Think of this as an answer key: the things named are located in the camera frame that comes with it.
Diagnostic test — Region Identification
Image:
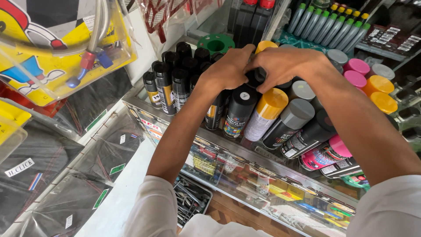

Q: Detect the row of dark small bottles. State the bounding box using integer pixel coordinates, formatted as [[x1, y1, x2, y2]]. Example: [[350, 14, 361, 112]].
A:
[[393, 75, 421, 143]]

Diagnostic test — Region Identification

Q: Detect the yellow plastic package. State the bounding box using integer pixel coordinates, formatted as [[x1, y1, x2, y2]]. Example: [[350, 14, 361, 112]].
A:
[[0, 99, 32, 162]]

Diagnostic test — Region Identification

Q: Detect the black spray paint can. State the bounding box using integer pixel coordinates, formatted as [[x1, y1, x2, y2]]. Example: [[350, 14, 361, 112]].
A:
[[245, 67, 267, 90]]

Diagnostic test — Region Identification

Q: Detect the green packet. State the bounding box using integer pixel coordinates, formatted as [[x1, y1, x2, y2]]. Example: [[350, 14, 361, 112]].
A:
[[341, 172, 371, 191]]

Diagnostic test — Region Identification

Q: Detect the shelf with black labelled boxes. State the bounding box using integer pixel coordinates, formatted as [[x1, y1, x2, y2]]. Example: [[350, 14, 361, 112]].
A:
[[355, 24, 421, 63]]

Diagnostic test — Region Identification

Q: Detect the yellow cartoon hose package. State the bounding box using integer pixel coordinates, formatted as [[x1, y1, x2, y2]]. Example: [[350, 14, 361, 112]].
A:
[[0, 0, 139, 108]]

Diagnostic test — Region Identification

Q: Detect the person's left hand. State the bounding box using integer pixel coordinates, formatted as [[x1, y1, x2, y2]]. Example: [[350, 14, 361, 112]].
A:
[[197, 44, 256, 97]]

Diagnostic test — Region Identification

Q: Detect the person's right hand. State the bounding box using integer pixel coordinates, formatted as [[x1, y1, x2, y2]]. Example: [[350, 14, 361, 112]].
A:
[[243, 47, 330, 94]]

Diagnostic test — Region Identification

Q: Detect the black seat cover in bag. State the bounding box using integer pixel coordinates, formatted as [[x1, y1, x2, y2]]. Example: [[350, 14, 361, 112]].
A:
[[12, 172, 113, 237], [70, 111, 146, 183], [54, 67, 134, 136], [0, 119, 85, 235]]

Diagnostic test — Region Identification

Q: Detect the glass display case with parts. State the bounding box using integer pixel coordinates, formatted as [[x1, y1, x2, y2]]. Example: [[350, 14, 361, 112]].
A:
[[123, 96, 360, 237]]

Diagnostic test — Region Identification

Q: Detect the person's white shirt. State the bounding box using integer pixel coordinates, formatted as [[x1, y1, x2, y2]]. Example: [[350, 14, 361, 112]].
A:
[[123, 174, 421, 237]]

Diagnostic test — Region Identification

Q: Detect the black bottle with red cap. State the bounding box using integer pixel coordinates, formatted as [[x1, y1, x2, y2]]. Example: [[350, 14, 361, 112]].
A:
[[251, 0, 277, 45], [234, 0, 259, 48]]

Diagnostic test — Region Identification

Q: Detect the braided hose with coloured fittings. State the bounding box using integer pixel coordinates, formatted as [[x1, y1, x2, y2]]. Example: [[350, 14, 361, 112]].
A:
[[66, 0, 114, 89]]

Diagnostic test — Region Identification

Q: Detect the clear bag with red mesh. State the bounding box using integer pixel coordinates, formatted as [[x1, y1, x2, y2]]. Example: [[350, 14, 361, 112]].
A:
[[136, 0, 225, 45]]

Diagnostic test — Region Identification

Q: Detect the tray of metal tools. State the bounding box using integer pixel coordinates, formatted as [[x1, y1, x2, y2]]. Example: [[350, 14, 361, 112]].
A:
[[173, 174, 214, 228]]

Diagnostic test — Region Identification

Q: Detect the green plastic ring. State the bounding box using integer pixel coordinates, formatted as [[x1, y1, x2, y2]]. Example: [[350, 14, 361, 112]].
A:
[[197, 34, 236, 55]]

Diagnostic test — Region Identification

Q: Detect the row of grey capped bottles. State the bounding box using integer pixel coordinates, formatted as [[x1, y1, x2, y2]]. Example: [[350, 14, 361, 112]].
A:
[[287, 2, 371, 54]]

